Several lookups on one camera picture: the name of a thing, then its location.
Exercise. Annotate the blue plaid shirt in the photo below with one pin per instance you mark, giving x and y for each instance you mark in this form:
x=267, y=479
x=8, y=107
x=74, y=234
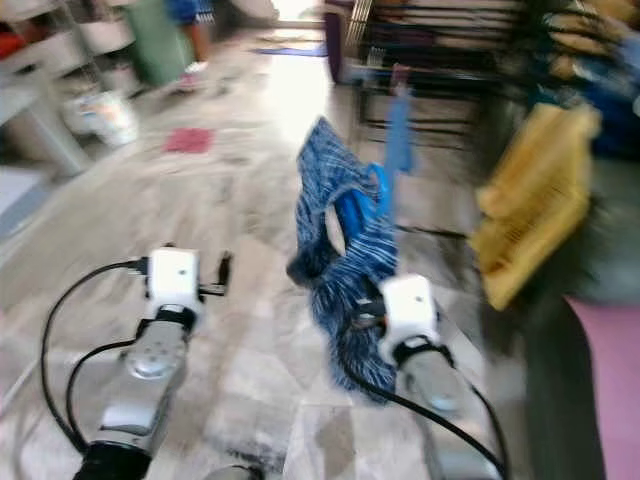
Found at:
x=345, y=300

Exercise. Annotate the blue floor mat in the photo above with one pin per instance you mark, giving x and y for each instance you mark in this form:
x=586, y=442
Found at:
x=290, y=49

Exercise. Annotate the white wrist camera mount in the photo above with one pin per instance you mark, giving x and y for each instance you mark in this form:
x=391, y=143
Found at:
x=172, y=280
x=408, y=310

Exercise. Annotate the pink cushion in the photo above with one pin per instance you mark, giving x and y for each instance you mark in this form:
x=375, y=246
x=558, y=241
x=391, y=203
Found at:
x=610, y=380

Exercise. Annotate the blue plastic hanger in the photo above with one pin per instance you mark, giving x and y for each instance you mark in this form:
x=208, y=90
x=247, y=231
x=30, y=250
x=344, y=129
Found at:
x=352, y=215

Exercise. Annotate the white shelf unit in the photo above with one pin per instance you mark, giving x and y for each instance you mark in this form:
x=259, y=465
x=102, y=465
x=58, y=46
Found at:
x=30, y=80

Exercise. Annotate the blue garment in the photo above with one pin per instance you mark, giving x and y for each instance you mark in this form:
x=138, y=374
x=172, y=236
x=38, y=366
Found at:
x=188, y=10

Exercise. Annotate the white printed plastic bag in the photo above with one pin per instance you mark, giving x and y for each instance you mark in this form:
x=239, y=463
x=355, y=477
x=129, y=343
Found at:
x=105, y=118

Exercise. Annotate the pink white shoe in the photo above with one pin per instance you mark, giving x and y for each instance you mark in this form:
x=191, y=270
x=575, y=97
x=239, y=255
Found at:
x=195, y=78

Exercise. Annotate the dark green sofa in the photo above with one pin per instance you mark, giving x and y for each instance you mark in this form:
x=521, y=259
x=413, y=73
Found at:
x=550, y=400

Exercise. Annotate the red cloth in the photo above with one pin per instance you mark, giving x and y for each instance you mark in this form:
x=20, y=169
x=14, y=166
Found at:
x=188, y=140

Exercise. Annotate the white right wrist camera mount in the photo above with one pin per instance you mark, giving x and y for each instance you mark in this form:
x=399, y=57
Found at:
x=408, y=310

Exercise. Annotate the green plastic bin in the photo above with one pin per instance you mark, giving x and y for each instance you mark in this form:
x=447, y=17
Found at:
x=158, y=45

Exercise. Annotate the black drying rack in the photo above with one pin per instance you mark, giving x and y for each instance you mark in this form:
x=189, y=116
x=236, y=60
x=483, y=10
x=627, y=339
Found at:
x=440, y=45

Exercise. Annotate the dark purple sofa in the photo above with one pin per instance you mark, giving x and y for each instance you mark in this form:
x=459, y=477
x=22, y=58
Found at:
x=340, y=45

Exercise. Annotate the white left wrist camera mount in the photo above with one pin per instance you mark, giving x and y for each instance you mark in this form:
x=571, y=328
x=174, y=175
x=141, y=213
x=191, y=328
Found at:
x=172, y=280

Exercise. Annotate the yellow shirt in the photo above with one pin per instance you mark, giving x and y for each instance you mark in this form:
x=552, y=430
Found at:
x=535, y=195

